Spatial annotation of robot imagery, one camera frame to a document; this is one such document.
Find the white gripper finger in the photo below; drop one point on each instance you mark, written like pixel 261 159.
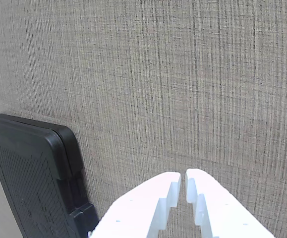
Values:
pixel 138 210
pixel 220 210

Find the black plastic case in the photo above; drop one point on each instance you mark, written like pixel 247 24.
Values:
pixel 29 178

